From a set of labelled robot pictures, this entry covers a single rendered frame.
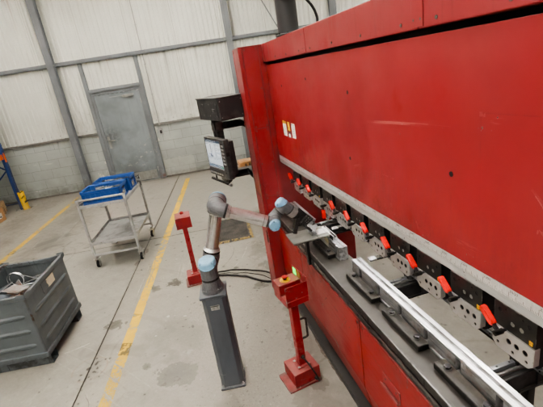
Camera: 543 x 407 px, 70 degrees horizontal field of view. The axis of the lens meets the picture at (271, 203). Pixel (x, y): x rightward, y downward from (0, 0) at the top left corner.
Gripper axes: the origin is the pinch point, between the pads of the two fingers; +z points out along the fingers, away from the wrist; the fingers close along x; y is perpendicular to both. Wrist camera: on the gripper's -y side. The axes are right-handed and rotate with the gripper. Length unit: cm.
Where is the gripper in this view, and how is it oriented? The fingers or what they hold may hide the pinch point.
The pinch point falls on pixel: (313, 232)
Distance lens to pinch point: 271.3
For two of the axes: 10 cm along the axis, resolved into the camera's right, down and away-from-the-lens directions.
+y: 6.3, -7.7, -0.6
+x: -2.5, -2.8, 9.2
